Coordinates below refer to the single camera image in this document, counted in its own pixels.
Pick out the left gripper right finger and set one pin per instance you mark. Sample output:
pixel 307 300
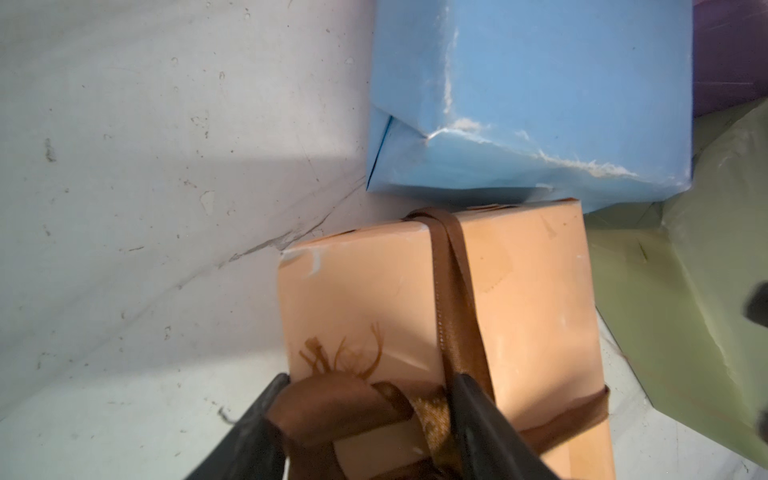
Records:
pixel 490 448

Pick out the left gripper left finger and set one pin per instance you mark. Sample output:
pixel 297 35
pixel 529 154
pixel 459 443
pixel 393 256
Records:
pixel 251 449

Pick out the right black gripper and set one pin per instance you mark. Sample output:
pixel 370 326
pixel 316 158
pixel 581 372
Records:
pixel 755 311

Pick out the brown ribbon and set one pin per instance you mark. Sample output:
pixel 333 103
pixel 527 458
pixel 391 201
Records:
pixel 453 336

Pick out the green gift box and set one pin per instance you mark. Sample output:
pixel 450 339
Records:
pixel 671 279

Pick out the orange gift box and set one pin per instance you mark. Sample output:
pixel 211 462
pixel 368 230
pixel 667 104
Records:
pixel 384 300

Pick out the blue gift box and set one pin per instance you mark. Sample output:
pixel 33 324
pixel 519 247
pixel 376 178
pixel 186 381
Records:
pixel 510 101

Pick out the purple gift box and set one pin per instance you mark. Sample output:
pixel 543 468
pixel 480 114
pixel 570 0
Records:
pixel 729 53

